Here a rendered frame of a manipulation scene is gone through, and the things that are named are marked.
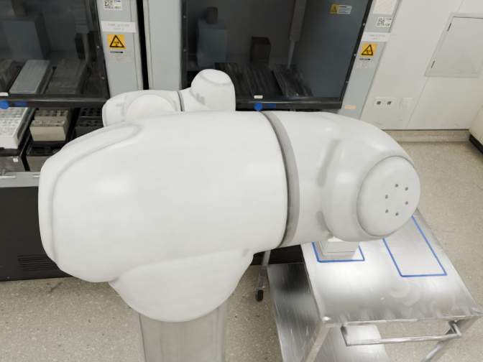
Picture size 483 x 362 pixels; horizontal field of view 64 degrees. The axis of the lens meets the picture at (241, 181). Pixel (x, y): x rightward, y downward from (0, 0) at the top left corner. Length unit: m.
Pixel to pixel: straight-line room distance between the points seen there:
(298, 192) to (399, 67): 2.75
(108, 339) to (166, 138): 1.68
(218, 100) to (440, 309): 0.80
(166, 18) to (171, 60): 0.14
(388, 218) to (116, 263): 0.21
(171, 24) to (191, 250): 1.08
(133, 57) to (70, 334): 1.24
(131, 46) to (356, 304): 1.03
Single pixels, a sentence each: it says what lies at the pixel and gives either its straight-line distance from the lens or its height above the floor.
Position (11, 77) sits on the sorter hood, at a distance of 1.48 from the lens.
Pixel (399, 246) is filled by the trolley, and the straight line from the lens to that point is 1.30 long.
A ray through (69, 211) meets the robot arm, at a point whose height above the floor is 1.50.
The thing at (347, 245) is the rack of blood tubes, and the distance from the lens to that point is 1.17.
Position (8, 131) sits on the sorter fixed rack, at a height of 0.87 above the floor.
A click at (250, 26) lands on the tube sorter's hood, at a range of 1.34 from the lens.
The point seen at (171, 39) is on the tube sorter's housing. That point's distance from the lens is 1.35.
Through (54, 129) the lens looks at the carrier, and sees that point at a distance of 1.55.
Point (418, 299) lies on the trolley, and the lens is 1.20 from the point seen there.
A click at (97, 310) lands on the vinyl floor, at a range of 2.02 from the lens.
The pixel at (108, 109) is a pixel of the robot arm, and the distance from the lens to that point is 0.86.
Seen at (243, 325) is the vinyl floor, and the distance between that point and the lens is 1.95.
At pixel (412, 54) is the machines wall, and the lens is 3.04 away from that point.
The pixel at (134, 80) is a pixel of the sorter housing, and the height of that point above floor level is 1.06.
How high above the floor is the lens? 1.71
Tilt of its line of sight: 41 degrees down
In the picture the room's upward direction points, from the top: 7 degrees clockwise
